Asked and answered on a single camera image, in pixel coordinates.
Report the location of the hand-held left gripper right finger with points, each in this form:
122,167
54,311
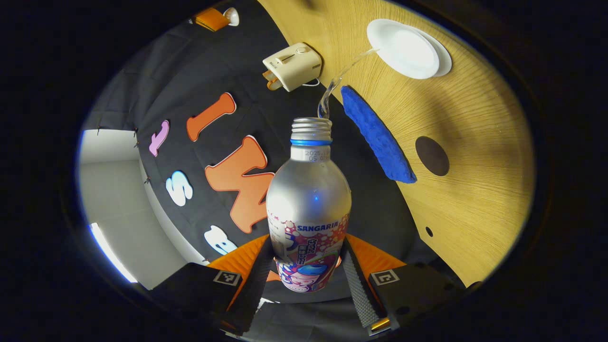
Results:
361,299

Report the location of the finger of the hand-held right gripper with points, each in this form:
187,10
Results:
211,19

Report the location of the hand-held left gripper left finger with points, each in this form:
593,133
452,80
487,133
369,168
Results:
256,294

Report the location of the white teacup lid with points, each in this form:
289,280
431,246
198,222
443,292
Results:
232,16

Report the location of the silver water bottle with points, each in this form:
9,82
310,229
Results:
308,190

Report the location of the dark round coaster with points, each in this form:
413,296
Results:
432,156

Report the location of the white teacup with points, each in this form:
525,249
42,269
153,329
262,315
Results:
403,50

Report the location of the clear water stream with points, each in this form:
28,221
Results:
337,83

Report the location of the black backdrop cloth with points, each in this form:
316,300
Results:
228,66

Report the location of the toast slice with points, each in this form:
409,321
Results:
267,75
273,85

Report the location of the white toaster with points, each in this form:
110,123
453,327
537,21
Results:
294,64

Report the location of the plain black curtain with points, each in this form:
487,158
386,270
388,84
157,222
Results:
123,90

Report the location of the blue towel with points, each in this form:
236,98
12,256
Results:
377,137

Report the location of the white saucer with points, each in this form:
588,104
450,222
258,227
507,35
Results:
446,59

